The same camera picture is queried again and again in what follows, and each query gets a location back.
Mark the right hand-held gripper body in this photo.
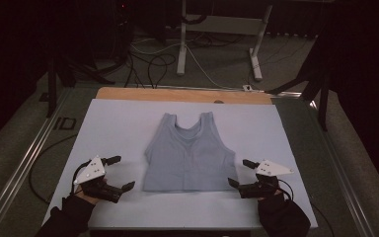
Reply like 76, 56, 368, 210
238, 159, 295, 199

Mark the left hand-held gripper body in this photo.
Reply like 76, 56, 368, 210
73, 155, 124, 203

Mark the grey-blue tank top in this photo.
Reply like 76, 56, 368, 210
142, 111, 239, 194

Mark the person's left hand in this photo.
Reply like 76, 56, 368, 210
74, 177, 109, 206

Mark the person's right hand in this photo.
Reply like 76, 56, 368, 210
257, 189, 284, 203

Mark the pale lavender table mat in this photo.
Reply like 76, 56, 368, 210
42, 98, 319, 230

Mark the wooden table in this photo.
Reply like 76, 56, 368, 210
95, 86, 274, 106

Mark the black tripod stand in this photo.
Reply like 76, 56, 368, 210
265, 29, 332, 132
43, 45, 116, 119

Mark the dark computer tower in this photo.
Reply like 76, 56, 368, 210
111, 0, 136, 62

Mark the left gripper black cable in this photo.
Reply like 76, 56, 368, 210
69, 159, 93, 198

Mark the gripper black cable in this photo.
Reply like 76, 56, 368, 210
275, 178, 295, 202
69, 159, 93, 198

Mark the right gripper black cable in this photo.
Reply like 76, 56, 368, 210
275, 178, 295, 202

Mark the long black floor cable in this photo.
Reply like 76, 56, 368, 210
28, 132, 79, 205

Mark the aluminium floor rail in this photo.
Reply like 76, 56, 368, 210
304, 98, 378, 237
0, 88, 74, 237

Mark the black floor cable loop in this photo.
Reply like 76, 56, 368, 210
123, 51, 178, 90

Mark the white floor cable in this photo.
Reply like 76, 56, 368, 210
130, 39, 249, 92

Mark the white metal desk frame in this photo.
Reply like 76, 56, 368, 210
176, 0, 274, 82

